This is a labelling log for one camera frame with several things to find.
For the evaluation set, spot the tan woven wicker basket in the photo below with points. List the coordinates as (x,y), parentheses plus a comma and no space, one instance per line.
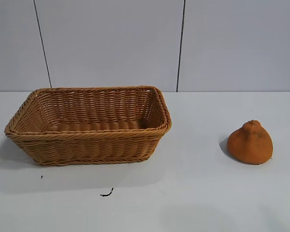
(87,145)

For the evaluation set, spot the small black curved scrap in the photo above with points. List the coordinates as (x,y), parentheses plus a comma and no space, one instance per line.
(106,194)

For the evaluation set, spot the bumpy orange fruit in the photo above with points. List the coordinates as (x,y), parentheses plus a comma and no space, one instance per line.
(250,147)

